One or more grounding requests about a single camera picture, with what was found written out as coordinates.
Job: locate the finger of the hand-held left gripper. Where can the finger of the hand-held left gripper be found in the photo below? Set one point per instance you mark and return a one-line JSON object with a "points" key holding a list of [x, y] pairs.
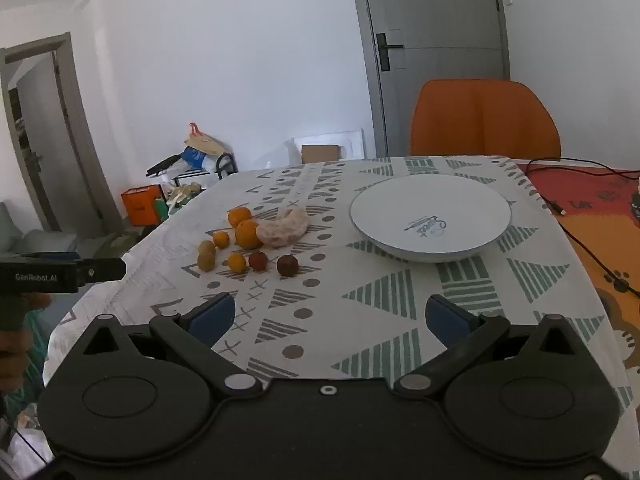
{"points": [[102, 270]]}

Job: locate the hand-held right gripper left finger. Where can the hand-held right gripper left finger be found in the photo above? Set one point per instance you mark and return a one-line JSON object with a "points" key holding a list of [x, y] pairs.
{"points": [[212, 317]]}

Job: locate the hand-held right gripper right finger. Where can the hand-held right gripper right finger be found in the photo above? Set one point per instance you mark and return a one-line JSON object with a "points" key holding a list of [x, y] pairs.
{"points": [[447, 320]]}

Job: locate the small yellow-brown fruit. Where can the small yellow-brown fruit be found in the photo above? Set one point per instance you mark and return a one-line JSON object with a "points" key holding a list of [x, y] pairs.
{"points": [[205, 262], [206, 248]]}

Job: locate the small orange kumquat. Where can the small orange kumquat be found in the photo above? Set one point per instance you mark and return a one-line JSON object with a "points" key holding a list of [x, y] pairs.
{"points": [[221, 239], [237, 262]]}

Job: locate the small dark red fruit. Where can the small dark red fruit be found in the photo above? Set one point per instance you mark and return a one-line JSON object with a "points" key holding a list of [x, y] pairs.
{"points": [[258, 260], [287, 265]]}

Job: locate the orange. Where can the orange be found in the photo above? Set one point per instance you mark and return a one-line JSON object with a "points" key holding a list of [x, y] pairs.
{"points": [[239, 216], [247, 235]]}

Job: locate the white round plate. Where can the white round plate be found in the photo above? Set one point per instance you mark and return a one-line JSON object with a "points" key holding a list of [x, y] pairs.
{"points": [[430, 215]]}

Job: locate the peeled pomelo piece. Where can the peeled pomelo piece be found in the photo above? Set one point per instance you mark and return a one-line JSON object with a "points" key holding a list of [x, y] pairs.
{"points": [[282, 227]]}

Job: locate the person's left hand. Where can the person's left hand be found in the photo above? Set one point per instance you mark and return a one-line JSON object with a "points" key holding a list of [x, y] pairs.
{"points": [[10, 360]]}

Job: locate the green cushion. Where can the green cushion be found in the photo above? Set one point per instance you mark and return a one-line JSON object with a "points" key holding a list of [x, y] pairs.
{"points": [[117, 244]]}

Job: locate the grey-green sofa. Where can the grey-green sofa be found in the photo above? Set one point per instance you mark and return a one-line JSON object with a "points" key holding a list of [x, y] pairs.
{"points": [[35, 242]]}

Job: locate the teal cloth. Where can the teal cloth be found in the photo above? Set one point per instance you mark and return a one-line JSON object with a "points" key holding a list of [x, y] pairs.
{"points": [[37, 345]]}

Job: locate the orange box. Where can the orange box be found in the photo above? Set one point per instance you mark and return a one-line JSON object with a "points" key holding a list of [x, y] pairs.
{"points": [[141, 206]]}

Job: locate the green bag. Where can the green bag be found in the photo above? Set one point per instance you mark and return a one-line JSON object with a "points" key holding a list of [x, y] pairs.
{"points": [[161, 209]]}

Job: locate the white patterned tablecloth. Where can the white patterned tablecloth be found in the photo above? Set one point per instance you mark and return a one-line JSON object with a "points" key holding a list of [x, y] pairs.
{"points": [[350, 285]]}

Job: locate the beige shoes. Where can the beige shoes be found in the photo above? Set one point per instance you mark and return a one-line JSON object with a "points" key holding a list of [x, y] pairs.
{"points": [[184, 193]]}

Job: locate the black folded item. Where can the black folded item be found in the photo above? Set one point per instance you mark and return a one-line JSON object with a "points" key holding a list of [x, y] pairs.
{"points": [[162, 165]]}

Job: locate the blue and white bag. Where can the blue and white bag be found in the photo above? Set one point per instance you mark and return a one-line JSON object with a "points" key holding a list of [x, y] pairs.
{"points": [[196, 159]]}

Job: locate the black metal rack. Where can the black metal rack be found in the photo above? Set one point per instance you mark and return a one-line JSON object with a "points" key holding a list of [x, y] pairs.
{"points": [[225, 165]]}

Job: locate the red patterned cloth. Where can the red patterned cloth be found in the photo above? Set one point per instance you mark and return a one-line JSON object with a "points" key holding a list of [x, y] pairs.
{"points": [[590, 220]]}

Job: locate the brown cardboard box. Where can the brown cardboard box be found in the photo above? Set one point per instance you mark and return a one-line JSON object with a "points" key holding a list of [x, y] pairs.
{"points": [[320, 153]]}

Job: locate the orange chair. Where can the orange chair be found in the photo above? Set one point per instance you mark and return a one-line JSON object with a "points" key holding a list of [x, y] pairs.
{"points": [[480, 120]]}

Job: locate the dark device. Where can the dark device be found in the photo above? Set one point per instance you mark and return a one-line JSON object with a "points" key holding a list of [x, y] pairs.
{"points": [[635, 202]]}

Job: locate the grey door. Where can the grey door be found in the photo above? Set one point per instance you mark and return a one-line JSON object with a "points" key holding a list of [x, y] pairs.
{"points": [[435, 55]]}

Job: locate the grey door frame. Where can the grey door frame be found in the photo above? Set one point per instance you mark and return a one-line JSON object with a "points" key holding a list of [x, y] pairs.
{"points": [[75, 135]]}

